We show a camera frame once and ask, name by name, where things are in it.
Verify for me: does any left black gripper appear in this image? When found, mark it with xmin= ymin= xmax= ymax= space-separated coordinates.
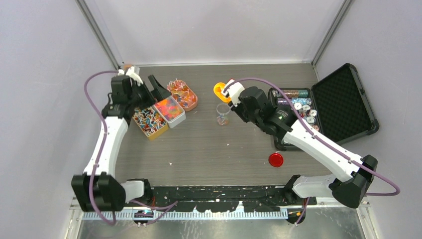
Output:
xmin=128 ymin=76 xmax=171 ymax=111

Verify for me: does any yellow plastic scoop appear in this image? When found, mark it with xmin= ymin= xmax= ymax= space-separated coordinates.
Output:
xmin=213 ymin=82 xmax=231 ymax=103

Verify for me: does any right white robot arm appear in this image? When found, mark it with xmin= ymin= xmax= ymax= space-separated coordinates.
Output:
xmin=223 ymin=83 xmax=378 ymax=208

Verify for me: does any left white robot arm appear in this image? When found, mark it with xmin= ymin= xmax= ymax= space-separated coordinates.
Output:
xmin=71 ymin=75 xmax=171 ymax=212

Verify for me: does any white tray of gummy candies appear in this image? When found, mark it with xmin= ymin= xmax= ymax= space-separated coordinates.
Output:
xmin=153 ymin=96 xmax=186 ymax=128

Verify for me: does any yellow tray of wrapped candies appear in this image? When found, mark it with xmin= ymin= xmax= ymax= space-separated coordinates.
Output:
xmin=132 ymin=107 xmax=169 ymax=141

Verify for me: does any pink tray of lollipops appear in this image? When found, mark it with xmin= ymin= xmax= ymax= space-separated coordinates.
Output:
xmin=167 ymin=79 xmax=198 ymax=112

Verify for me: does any clear plastic jar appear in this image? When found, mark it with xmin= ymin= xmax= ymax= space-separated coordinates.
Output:
xmin=216 ymin=103 xmax=230 ymax=126

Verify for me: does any red jar lid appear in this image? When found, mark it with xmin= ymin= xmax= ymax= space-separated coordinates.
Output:
xmin=268 ymin=153 xmax=284 ymax=167

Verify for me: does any black poker chip case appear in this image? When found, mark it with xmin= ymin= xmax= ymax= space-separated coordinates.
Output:
xmin=268 ymin=63 xmax=380 ymax=145

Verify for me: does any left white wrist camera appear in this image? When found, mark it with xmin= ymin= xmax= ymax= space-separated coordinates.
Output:
xmin=117 ymin=66 xmax=144 ymax=86

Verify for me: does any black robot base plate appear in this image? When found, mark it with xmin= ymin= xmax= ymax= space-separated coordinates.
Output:
xmin=135 ymin=186 xmax=305 ymax=213

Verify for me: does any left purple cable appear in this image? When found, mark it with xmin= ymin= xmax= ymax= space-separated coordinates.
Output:
xmin=84 ymin=70 xmax=179 ymax=227

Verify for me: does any purple cable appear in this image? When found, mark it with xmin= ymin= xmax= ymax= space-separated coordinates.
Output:
xmin=224 ymin=77 xmax=401 ymax=226
xmin=84 ymin=70 xmax=179 ymax=227

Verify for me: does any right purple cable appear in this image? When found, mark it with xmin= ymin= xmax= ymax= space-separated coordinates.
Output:
xmin=224 ymin=77 xmax=401 ymax=226

